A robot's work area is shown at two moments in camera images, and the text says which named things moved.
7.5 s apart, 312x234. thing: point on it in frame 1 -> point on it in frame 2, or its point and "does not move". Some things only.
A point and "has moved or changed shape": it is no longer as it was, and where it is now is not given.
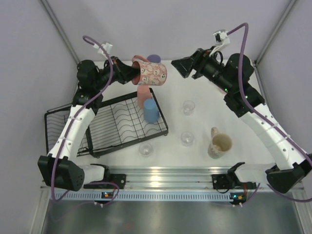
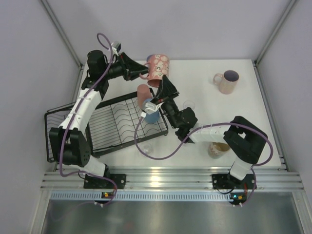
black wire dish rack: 115,126 does not move
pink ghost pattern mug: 151,74 has moved or changed shape
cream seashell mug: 221,143 does not move
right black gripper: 200,58 -> 166,91
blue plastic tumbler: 151,113 does not move
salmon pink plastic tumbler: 143,93 does not move
